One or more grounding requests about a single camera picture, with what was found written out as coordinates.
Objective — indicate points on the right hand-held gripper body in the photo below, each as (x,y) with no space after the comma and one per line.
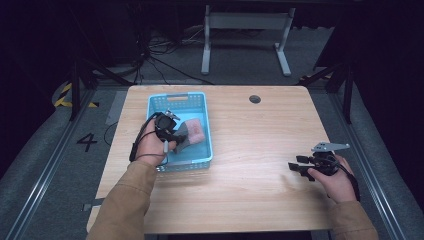
(325,163)

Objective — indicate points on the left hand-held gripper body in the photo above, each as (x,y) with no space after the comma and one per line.
(165,125)

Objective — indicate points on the grey glove with pink cuff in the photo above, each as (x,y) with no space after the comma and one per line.
(195,128)

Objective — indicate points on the light blue plastic basket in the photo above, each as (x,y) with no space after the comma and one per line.
(200,146)

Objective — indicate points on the person's right hand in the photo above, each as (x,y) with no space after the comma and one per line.
(338,186)

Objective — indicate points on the person's left hand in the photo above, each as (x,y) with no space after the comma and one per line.
(150,148)

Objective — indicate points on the black metal stand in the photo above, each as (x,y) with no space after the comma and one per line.
(348,96)
(75,93)

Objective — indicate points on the yellow and black hazard tape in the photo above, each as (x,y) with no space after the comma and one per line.
(63,101)

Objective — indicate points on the grey metal desk frame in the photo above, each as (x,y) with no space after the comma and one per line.
(246,20)

